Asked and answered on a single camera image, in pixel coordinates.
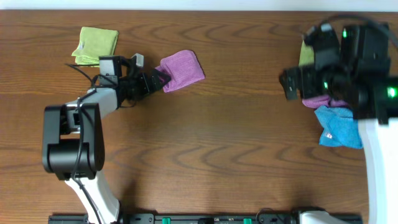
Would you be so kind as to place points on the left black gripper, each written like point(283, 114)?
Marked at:
point(156, 87)

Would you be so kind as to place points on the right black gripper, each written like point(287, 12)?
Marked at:
point(306, 76)

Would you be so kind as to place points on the purple cloth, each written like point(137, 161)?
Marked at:
point(184, 69)
point(323, 100)

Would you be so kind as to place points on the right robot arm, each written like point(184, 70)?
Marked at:
point(380, 149)

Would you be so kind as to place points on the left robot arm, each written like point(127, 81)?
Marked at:
point(73, 142)

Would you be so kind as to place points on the crumpled green cloth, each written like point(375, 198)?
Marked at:
point(307, 56)

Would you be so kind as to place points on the crumpled purple cloth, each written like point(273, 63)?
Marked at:
point(323, 100)

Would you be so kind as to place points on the crumpled blue cloth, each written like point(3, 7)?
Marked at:
point(339, 128)

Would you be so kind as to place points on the folded green cloth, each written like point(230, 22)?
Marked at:
point(94, 43)

